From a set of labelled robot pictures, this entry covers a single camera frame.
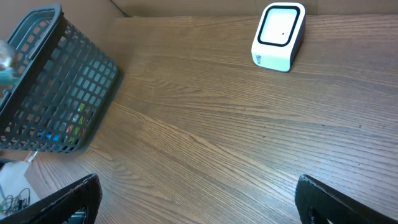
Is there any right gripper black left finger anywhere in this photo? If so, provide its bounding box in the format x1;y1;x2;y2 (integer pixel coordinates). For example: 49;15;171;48
1;173;102;224

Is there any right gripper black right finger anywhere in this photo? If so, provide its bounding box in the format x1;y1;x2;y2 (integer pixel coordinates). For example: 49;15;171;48
295;174;397;224

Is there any white barcode scanner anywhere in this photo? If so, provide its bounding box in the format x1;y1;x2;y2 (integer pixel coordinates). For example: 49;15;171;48
251;2;306;72

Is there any grey plastic mesh basket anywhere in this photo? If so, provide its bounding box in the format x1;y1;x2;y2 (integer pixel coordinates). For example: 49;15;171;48
1;4;121;154

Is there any black scanner cable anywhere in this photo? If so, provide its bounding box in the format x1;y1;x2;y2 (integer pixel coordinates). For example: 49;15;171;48
109;0;131;18

